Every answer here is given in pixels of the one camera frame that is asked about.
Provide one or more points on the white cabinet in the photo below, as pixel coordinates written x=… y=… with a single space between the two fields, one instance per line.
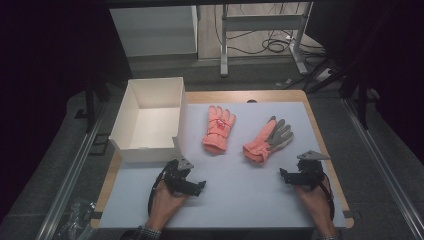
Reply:
x=153 y=30

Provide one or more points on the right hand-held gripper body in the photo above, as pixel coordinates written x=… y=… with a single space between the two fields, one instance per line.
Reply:
x=311 y=170

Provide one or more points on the aluminium rail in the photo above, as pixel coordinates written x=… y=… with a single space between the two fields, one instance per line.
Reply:
x=383 y=166
x=66 y=186

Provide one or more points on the grey metal desk frame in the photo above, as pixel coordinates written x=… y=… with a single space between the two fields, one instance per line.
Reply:
x=263 y=22

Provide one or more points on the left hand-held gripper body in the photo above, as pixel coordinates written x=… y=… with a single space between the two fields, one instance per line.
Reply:
x=175 y=176

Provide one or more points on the person's left hand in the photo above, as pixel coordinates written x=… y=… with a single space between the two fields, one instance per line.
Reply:
x=166 y=206

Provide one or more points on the wooden table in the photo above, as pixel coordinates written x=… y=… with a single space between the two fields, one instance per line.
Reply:
x=216 y=96

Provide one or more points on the pale blue table mat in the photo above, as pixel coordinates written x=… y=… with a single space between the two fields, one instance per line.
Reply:
x=233 y=193

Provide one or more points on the pink glove with grey palm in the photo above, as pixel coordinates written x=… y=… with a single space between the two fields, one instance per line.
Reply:
x=256 y=147

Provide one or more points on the clear plastic bag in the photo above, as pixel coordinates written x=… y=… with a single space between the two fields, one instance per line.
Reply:
x=75 y=220

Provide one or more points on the pink glove with red print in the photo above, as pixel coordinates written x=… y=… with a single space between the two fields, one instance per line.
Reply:
x=216 y=136

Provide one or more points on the black stand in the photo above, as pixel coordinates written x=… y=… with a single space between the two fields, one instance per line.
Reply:
x=90 y=106
x=362 y=100

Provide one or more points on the black tape piece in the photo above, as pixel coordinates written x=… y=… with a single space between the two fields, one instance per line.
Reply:
x=348 y=214
x=96 y=215

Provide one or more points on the white cardboard box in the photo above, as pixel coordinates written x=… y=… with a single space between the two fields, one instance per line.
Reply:
x=150 y=123

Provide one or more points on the black floor bracket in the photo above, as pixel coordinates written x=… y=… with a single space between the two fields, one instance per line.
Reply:
x=99 y=144

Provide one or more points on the person's right hand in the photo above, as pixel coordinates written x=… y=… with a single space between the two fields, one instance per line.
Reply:
x=315 y=203

